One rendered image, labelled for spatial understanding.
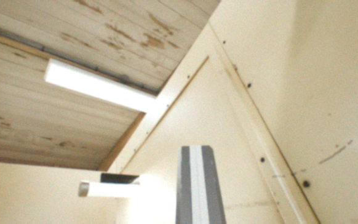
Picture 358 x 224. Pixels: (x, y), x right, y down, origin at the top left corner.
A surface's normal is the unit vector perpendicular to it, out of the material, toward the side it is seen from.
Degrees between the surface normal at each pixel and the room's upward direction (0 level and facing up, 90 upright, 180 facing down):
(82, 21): 179
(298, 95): 90
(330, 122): 90
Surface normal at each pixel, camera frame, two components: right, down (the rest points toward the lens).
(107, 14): 0.18, 0.75
